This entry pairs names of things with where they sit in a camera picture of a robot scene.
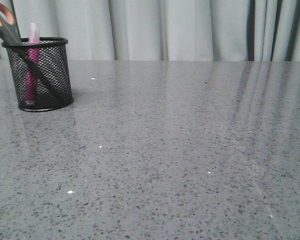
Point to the pink highlighter pen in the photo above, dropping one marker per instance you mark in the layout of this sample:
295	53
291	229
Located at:
33	54

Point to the grey and orange scissors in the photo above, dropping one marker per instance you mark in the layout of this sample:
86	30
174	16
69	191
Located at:
10	30

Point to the black mesh pen holder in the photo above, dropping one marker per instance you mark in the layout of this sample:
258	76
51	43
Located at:
57	75

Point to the grey curtain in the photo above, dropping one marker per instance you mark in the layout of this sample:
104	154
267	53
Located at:
169	30

